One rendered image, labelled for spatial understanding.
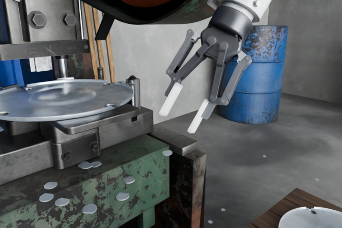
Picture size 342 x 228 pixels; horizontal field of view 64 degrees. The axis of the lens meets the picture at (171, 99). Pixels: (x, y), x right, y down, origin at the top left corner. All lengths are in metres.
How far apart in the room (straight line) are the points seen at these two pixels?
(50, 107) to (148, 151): 0.24
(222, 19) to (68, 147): 0.38
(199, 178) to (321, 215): 0.45
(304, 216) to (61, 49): 0.83
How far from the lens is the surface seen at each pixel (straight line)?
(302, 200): 1.08
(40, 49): 0.64
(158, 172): 0.68
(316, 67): 3.75
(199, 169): 0.69
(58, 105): 0.55
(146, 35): 2.36
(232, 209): 1.55
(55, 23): 0.61
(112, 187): 0.61
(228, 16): 0.51
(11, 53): 0.63
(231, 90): 0.50
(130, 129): 0.70
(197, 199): 0.74
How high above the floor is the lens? 0.94
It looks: 16 degrees down
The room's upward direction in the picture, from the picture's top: straight up
